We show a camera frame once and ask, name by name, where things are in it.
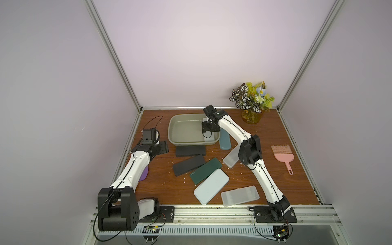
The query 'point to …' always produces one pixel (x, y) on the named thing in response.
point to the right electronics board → (280, 233)
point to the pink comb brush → (283, 153)
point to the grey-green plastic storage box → (186, 129)
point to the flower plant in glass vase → (252, 101)
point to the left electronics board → (150, 233)
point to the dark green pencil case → (205, 170)
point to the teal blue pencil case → (225, 142)
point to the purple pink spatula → (144, 174)
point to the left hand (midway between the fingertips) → (162, 145)
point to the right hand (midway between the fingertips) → (207, 126)
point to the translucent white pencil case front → (240, 195)
